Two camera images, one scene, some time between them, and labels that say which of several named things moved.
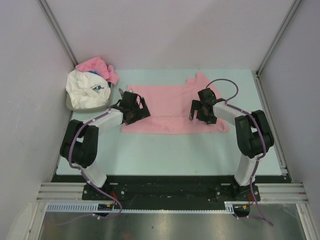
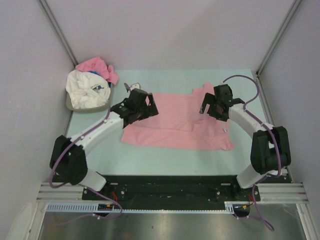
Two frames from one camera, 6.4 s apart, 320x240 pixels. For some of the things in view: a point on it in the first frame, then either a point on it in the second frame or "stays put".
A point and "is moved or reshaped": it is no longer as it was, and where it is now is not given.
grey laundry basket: [89, 108] stays put
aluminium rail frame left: [61, 192] stays put
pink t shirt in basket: [98, 65] stays put
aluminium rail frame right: [289, 192] stays put
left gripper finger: [145, 110] to [152, 109]
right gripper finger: [195, 106] to [209, 99]
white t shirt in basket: [87, 90] stays put
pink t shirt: [169, 108] is moved or reshaped
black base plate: [172, 189] stays put
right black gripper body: [201, 115] to [214, 112]
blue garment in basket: [94, 72] stays put
